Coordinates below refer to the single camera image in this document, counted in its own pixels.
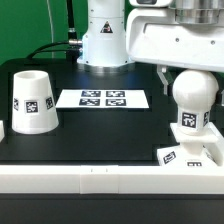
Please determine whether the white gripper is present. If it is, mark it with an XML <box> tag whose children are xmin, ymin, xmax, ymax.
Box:
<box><xmin>126</xmin><ymin>8</ymin><xmax>224</xmax><ymax>95</ymax></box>

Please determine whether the white lamp bulb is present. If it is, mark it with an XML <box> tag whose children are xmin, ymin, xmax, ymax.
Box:
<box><xmin>172</xmin><ymin>69</ymin><xmax>219</xmax><ymax>136</ymax></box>

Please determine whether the white lamp base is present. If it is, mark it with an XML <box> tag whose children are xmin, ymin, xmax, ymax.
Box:
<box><xmin>157</xmin><ymin>123</ymin><xmax>218</xmax><ymax>168</ymax></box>

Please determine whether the white lamp shade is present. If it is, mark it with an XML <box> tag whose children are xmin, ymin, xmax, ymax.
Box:
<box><xmin>12</xmin><ymin>70</ymin><xmax>59</xmax><ymax>134</ymax></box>

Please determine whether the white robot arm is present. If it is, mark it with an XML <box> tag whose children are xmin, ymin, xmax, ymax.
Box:
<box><xmin>79</xmin><ymin>0</ymin><xmax>224</xmax><ymax>81</ymax></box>

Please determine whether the white right fence bar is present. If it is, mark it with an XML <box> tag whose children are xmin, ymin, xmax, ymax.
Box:
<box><xmin>204</xmin><ymin>122</ymin><xmax>224</xmax><ymax>167</ymax></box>

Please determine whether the white fence bar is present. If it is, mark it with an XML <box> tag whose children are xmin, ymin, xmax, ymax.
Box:
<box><xmin>0</xmin><ymin>165</ymin><xmax>224</xmax><ymax>194</ymax></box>
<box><xmin>204</xmin><ymin>122</ymin><xmax>224</xmax><ymax>167</ymax></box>

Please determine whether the white marker sheet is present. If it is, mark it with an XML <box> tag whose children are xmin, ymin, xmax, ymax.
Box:
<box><xmin>56</xmin><ymin>89</ymin><xmax>149</xmax><ymax>109</ymax></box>

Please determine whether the white front fence bar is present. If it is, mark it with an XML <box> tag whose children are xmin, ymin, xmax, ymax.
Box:
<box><xmin>0</xmin><ymin>165</ymin><xmax>224</xmax><ymax>194</ymax></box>

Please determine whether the white left fence piece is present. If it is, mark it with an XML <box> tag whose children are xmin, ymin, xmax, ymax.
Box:
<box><xmin>0</xmin><ymin>120</ymin><xmax>5</xmax><ymax>142</ymax></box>

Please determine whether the black cable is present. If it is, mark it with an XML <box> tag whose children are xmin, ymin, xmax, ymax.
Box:
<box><xmin>26</xmin><ymin>0</ymin><xmax>84</xmax><ymax>60</ymax></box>

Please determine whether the white thin cable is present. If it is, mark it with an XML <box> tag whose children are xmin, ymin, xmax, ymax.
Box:
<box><xmin>45</xmin><ymin>0</ymin><xmax>56</xmax><ymax>58</ymax></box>

